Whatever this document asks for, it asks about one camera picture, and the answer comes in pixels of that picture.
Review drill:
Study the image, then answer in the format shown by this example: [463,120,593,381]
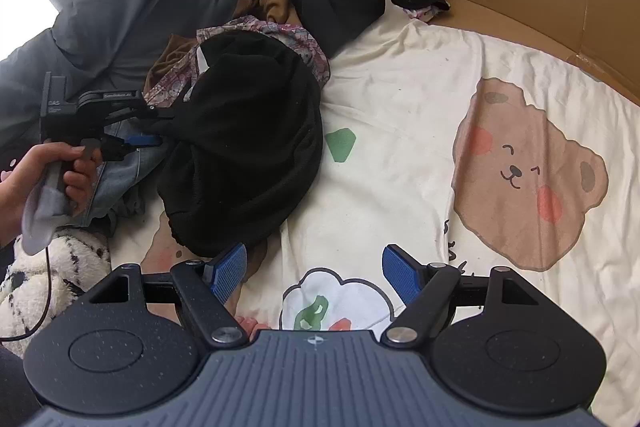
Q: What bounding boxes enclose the black jacket bear pattern lining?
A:
[148,30,323,257]

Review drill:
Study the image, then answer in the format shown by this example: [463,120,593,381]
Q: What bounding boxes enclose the person's left hand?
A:
[0,142,102,247]

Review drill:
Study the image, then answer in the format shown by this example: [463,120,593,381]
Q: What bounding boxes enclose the light blue jeans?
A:
[70,139,171,234]

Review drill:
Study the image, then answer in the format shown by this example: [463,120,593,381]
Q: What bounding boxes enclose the grey blanket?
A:
[1,0,238,145]

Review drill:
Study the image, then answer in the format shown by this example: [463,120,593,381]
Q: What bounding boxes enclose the cream bear print bedsheet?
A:
[109,0,640,427]

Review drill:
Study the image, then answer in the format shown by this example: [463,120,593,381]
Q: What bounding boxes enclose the brown printed t-shirt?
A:
[142,0,302,96]

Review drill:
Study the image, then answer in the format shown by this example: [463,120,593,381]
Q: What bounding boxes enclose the white black spotted plush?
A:
[1,228,112,358]

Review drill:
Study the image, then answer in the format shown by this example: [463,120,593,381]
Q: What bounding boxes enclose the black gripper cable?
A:
[0,243,52,343]

